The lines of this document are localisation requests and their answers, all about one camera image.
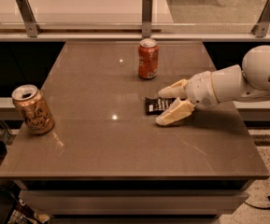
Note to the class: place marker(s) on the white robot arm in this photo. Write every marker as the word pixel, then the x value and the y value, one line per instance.
pixel 247 82

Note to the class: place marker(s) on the middle metal railing bracket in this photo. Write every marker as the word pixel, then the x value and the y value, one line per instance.
pixel 146 17

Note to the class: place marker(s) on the right metal railing bracket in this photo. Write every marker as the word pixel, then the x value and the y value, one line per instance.
pixel 261 26

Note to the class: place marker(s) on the metal railing bracket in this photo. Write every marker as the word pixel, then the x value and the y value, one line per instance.
pixel 261 26
pixel 31 27
pixel 146 17

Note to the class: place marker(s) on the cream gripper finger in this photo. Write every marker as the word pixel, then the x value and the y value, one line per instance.
pixel 179 109
pixel 175 90

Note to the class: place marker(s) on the red orange soda can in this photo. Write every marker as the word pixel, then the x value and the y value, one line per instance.
pixel 148 52

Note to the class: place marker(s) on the gold La Croix can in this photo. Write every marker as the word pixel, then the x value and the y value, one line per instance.
pixel 32 106

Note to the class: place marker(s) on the black rxbar chocolate bar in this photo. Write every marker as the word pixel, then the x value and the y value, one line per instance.
pixel 158 105

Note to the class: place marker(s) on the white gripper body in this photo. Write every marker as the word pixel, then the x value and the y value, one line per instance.
pixel 200 90

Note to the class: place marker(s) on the grey table with drawer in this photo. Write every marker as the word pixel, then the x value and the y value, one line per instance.
pixel 106 156

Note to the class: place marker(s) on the left metal railing bracket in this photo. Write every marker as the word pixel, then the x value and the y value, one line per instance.
pixel 31 27

